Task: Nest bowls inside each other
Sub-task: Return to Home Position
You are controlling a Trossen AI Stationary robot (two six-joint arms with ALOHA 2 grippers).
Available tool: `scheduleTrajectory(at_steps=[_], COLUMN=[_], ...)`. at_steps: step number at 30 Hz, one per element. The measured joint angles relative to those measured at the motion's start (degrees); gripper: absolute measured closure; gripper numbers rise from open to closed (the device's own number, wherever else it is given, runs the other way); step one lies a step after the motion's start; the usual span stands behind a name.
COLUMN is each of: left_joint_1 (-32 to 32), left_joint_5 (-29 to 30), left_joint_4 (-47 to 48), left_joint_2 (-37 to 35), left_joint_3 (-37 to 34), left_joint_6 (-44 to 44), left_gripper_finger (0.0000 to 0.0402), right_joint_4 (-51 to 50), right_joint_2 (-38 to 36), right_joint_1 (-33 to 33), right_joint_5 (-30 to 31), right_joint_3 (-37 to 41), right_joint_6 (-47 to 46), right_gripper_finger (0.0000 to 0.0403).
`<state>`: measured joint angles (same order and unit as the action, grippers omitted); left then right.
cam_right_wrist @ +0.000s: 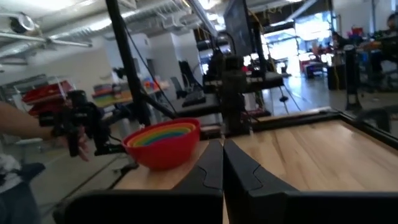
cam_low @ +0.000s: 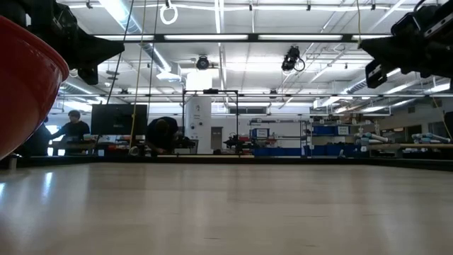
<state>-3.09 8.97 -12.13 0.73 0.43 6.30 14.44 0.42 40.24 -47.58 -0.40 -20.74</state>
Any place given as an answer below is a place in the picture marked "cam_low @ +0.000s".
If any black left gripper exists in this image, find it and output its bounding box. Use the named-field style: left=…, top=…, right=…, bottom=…
left=21, top=0, right=126, bottom=86

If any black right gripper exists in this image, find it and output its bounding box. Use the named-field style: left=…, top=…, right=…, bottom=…
left=358, top=0, right=453, bottom=90

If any large red plastic bowl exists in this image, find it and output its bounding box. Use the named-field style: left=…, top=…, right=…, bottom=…
left=0, top=15, right=71, bottom=161

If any black computer monitor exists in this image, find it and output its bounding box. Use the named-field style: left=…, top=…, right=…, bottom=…
left=90, top=103, right=149, bottom=137

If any person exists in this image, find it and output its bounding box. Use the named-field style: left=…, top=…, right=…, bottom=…
left=51, top=109, right=91, bottom=157
left=19, top=120, right=53, bottom=157

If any blue storage bin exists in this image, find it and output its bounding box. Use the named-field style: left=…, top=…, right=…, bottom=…
left=312, top=125, right=338, bottom=136

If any person bending over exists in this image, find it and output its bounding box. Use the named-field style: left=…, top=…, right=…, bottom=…
left=145, top=116, right=180, bottom=154

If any white cylindrical tank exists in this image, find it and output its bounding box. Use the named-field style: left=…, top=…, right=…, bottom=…
left=184, top=96, right=213, bottom=155

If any row of blue bins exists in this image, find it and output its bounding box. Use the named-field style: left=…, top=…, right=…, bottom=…
left=253, top=146, right=358, bottom=158

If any grey door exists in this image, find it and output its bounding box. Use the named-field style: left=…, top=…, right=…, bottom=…
left=210, top=126, right=224, bottom=151

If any small black background robot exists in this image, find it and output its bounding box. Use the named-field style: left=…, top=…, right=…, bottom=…
left=223, top=132, right=256, bottom=154

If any silver ventilation duct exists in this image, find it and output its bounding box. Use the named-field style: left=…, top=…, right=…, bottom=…
left=345, top=69, right=453, bottom=96

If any yellow hanging cable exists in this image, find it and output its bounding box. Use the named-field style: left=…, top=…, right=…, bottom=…
left=128, top=0, right=148, bottom=149

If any yellow ceiling drop cord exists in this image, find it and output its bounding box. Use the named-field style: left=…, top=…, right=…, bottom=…
left=355, top=0, right=365, bottom=50

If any thin black hanging cable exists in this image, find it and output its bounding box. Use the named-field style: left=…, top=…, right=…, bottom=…
left=146, top=0, right=160, bottom=120

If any white hanging ring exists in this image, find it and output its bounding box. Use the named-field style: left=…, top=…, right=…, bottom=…
left=159, top=2, right=179, bottom=26

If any black ceiling camera with cable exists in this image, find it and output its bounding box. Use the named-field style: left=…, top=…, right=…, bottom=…
left=281, top=45, right=306, bottom=73

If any round black ceiling camera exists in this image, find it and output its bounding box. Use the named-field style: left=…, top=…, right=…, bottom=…
left=195, top=55, right=211, bottom=71

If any black overhead light rail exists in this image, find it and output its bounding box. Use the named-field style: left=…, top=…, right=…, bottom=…
left=93, top=33, right=394, bottom=45

